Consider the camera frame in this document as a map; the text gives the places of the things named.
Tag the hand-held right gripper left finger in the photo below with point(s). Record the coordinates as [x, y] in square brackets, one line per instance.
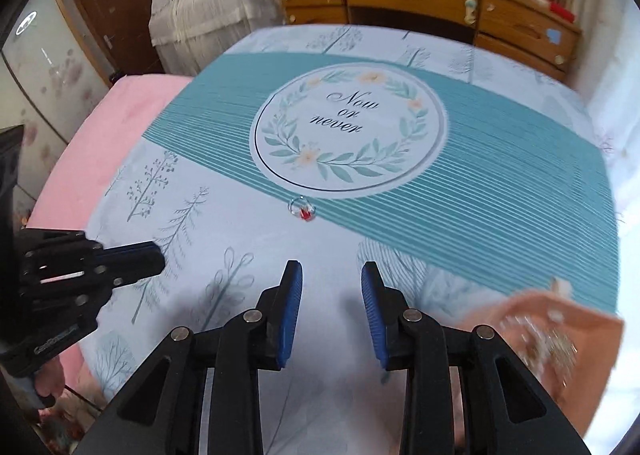
[290, 315]

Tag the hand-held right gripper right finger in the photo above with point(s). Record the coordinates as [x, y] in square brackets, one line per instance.
[374, 315]

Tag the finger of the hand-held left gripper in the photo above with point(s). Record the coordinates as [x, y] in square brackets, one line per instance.
[135, 262]

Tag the orange tray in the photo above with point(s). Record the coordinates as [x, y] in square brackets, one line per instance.
[595, 335]

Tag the silver jewelry pile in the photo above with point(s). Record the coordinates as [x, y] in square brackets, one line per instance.
[555, 345]

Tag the person's left hand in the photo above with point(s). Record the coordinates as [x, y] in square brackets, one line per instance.
[52, 377]

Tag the teal tree printed cloth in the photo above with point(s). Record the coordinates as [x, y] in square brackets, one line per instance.
[200, 235]

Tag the pink bed sheet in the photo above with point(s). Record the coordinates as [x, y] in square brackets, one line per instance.
[100, 135]

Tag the frosted glass wardrobe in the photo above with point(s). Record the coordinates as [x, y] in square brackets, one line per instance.
[40, 85]

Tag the brown wooden door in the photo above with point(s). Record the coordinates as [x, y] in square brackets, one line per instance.
[115, 10]

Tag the white fringed covered furniture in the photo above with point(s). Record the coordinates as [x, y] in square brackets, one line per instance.
[210, 0]

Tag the small pale figurine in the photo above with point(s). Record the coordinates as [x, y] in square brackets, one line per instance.
[470, 11]

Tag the white floral curtain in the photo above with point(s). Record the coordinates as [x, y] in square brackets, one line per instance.
[610, 60]

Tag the red cloth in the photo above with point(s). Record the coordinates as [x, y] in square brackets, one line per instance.
[562, 11]

